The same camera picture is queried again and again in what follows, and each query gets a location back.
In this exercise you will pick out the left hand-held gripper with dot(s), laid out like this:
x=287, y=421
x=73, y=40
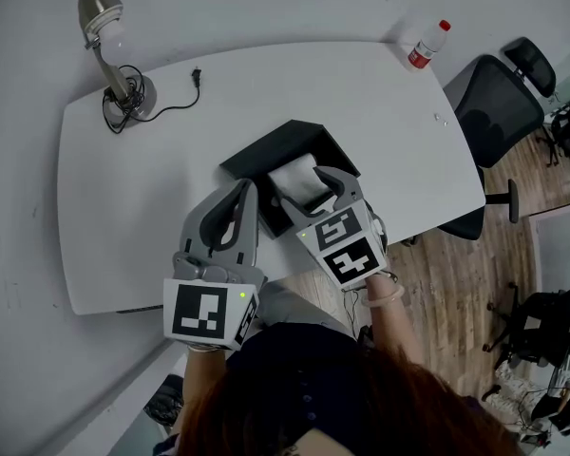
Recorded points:
x=197, y=309

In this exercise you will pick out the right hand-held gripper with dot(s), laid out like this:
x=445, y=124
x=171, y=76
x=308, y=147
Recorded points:
x=349, y=254

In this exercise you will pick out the white tissues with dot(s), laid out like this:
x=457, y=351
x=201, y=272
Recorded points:
x=297, y=178

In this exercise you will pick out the black tissue box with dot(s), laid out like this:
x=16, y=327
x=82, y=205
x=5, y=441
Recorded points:
x=285, y=145

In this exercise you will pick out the person's left forearm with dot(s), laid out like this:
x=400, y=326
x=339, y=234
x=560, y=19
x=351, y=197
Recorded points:
x=197, y=387

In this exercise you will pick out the person's right forearm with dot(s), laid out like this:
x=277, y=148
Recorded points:
x=392, y=326

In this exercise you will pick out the person's grey trousers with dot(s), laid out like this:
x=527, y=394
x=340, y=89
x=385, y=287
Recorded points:
x=290, y=302

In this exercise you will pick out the small clear object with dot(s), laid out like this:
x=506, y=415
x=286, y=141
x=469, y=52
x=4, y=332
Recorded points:
x=440, y=119

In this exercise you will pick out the person's dark top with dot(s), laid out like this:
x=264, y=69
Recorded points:
x=290, y=378

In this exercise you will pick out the black bin bag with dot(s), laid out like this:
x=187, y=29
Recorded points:
x=164, y=402

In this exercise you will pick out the plastic bottle with red cap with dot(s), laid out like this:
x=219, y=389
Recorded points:
x=425, y=48

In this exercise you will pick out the black mesh office chair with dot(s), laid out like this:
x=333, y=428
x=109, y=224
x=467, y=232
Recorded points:
x=496, y=107

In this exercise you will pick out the metal desk lamp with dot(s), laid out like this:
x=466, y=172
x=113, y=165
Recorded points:
x=102, y=17

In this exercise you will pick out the black swivel chair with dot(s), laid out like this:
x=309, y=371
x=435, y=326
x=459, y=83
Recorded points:
x=546, y=326

